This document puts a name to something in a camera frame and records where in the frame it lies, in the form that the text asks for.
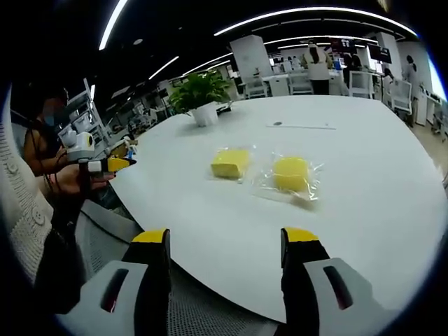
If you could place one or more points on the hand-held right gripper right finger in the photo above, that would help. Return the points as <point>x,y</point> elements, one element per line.
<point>301,280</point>

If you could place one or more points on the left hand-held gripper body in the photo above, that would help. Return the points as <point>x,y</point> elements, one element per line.
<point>78,145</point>

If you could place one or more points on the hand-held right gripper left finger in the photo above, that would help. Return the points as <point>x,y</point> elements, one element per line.
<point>154,280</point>

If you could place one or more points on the round yellow sponge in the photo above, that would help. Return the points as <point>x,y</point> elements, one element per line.
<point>290,173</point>

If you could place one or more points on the rectangular yellow silicone block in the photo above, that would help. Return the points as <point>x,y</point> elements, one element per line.
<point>229,162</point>

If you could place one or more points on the person's left hand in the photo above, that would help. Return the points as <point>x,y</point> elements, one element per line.
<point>68,180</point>

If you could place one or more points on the yellow and white object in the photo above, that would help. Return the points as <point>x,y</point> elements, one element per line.
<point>122,148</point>

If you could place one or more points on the white storage rack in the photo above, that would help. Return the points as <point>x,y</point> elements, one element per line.
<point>84,112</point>

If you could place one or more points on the white knit cardigan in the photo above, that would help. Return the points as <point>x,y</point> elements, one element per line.
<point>24,217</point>

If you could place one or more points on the dark cloth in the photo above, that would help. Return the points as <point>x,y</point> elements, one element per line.
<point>59,266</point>

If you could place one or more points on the ceiling light strip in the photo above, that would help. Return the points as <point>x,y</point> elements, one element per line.
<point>164,67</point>
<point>315,14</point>
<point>112,24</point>

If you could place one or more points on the potted green plant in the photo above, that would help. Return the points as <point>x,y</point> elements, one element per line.
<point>199,91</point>

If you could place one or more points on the small black object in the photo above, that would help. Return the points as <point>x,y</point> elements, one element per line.
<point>224,108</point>

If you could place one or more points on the white mesh chair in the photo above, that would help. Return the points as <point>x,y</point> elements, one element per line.
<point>300,83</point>
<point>362,84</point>
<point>402,96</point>
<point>257,87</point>

